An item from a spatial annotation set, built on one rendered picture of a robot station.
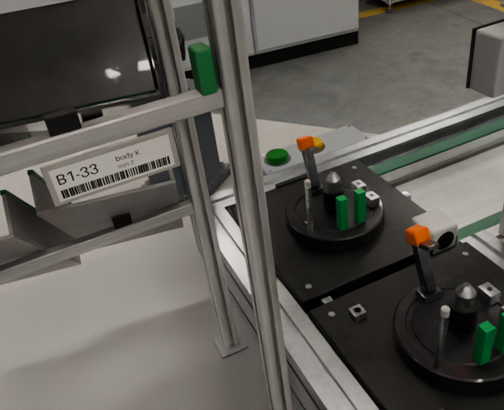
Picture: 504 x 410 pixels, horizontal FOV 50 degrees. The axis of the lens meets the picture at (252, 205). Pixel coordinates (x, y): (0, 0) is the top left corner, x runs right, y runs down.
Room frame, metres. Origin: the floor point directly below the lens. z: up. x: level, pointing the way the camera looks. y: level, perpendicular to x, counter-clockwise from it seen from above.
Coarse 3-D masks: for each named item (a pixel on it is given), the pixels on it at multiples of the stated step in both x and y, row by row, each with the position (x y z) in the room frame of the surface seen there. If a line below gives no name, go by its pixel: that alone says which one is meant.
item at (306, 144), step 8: (304, 136) 0.70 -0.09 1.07; (304, 144) 0.68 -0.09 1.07; (312, 144) 0.69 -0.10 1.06; (304, 152) 0.68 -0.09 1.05; (312, 152) 0.67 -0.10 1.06; (304, 160) 0.68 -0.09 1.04; (312, 160) 0.68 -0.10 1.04; (312, 168) 0.68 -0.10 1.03; (312, 176) 0.67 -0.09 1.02; (312, 184) 0.67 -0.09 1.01
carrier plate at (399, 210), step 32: (288, 192) 0.71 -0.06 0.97; (384, 192) 0.67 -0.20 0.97; (384, 224) 0.60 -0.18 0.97; (288, 256) 0.56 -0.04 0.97; (320, 256) 0.55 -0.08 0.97; (352, 256) 0.54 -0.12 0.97; (384, 256) 0.53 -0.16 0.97; (288, 288) 0.51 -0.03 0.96; (320, 288) 0.49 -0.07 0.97; (352, 288) 0.49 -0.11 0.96
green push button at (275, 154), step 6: (270, 150) 0.84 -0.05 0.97; (276, 150) 0.84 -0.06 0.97; (282, 150) 0.84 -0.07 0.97; (270, 156) 0.82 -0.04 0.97; (276, 156) 0.82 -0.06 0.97; (282, 156) 0.82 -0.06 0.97; (288, 156) 0.82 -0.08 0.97; (270, 162) 0.82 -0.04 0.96; (276, 162) 0.81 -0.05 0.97; (282, 162) 0.81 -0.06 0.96
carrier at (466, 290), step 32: (448, 256) 0.51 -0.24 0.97; (480, 256) 0.50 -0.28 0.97; (384, 288) 0.47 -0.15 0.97; (416, 288) 0.45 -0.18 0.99; (448, 288) 0.44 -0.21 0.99; (480, 288) 0.42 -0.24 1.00; (320, 320) 0.44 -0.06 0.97; (352, 320) 0.43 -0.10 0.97; (384, 320) 0.42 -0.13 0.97; (416, 320) 0.40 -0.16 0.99; (448, 320) 0.33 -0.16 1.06; (480, 320) 0.39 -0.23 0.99; (352, 352) 0.38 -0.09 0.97; (384, 352) 0.38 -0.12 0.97; (416, 352) 0.36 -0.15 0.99; (448, 352) 0.35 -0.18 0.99; (480, 352) 0.33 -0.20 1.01; (384, 384) 0.34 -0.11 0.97; (416, 384) 0.33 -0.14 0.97; (448, 384) 0.32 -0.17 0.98; (480, 384) 0.31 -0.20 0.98
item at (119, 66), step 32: (96, 0) 0.39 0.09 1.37; (128, 0) 0.39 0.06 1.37; (0, 32) 0.38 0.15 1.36; (32, 32) 0.38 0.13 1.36; (64, 32) 0.38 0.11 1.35; (96, 32) 0.38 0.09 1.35; (128, 32) 0.38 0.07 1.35; (0, 64) 0.37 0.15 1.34; (32, 64) 0.37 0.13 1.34; (64, 64) 0.37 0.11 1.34; (96, 64) 0.37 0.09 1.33; (128, 64) 0.37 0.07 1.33; (0, 96) 0.36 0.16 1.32; (32, 96) 0.36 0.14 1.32; (64, 96) 0.36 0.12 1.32; (96, 96) 0.36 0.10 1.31; (128, 96) 0.37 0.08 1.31; (160, 96) 0.38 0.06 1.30; (0, 128) 0.35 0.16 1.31; (32, 128) 0.43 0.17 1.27
